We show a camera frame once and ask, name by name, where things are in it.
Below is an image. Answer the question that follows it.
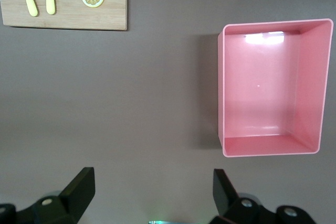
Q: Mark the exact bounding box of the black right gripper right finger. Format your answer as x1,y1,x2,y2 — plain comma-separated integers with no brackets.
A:
213,168,316,224

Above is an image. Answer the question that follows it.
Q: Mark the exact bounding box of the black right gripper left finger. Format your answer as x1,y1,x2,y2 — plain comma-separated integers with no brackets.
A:
0,167,96,224

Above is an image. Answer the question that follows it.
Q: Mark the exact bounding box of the pink plastic bin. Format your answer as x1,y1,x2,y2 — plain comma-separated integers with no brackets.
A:
217,18,334,158

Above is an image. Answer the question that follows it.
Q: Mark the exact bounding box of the wooden cutting board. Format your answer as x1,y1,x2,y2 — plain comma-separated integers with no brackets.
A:
0,0,128,31

